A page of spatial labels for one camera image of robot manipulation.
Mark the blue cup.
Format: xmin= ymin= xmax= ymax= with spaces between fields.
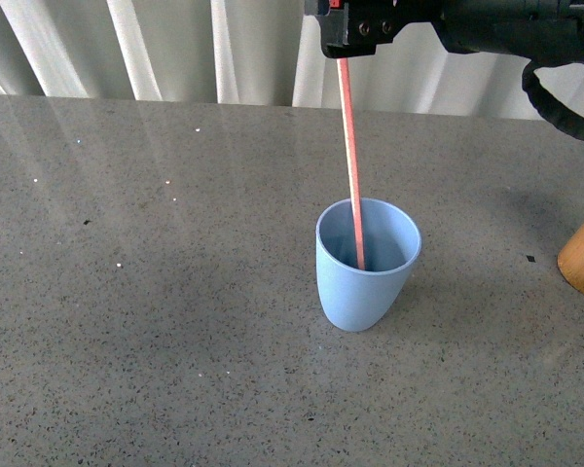
xmin=315 ymin=198 xmax=422 ymax=332

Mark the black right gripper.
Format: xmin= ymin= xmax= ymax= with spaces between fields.
xmin=305 ymin=0 xmax=584 ymax=63

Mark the black cable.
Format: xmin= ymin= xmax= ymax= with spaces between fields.
xmin=521 ymin=60 xmax=584 ymax=153

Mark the white curtain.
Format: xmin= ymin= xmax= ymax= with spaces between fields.
xmin=0 ymin=0 xmax=584 ymax=122

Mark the pink chopstick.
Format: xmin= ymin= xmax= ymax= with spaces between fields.
xmin=337 ymin=58 xmax=365 ymax=269

